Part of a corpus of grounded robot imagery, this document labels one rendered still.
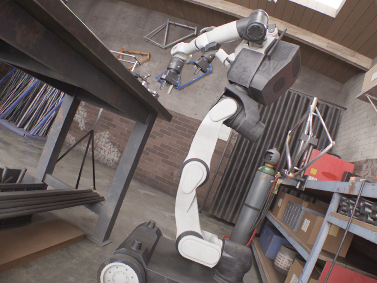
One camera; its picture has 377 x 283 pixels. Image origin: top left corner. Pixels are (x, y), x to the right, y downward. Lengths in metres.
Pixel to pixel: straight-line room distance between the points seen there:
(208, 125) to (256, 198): 1.54
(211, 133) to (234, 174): 2.25
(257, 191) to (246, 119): 1.46
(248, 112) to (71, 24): 0.85
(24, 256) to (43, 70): 0.75
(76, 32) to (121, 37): 4.36
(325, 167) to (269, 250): 1.04
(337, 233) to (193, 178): 0.88
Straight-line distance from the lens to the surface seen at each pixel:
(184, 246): 1.14
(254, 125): 1.16
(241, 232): 2.57
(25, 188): 1.34
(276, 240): 2.21
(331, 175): 2.69
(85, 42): 0.68
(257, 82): 1.15
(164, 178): 3.89
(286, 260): 1.98
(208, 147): 1.12
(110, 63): 0.78
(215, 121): 1.11
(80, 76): 0.81
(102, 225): 1.46
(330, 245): 1.52
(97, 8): 5.80
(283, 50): 1.23
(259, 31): 1.12
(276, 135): 3.47
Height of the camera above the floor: 0.66
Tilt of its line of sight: 3 degrees up
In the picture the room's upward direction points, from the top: 22 degrees clockwise
